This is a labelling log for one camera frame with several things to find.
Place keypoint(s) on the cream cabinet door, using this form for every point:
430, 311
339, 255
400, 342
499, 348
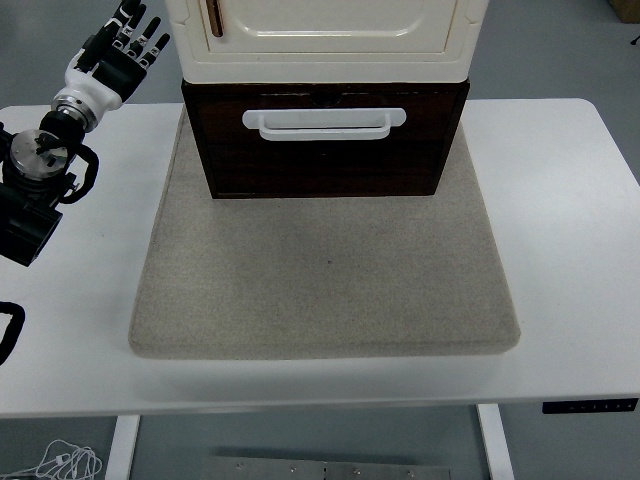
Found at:
325, 20

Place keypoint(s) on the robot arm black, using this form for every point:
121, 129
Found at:
30, 200

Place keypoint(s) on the black table control panel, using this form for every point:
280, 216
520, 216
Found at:
590, 406

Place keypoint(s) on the white table leg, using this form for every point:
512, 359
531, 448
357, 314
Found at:
122, 450
496, 445

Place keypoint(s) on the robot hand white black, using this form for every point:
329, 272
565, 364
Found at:
95, 90

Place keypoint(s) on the grey metal plate with screws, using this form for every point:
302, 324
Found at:
300, 470

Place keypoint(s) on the cream plastic cabinet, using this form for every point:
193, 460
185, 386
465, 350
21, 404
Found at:
325, 67

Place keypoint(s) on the beige felt mat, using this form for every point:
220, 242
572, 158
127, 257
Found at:
325, 275

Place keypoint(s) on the cardboard box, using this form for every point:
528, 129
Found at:
627, 9

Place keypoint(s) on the dark wooden drawer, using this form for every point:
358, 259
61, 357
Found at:
220, 120

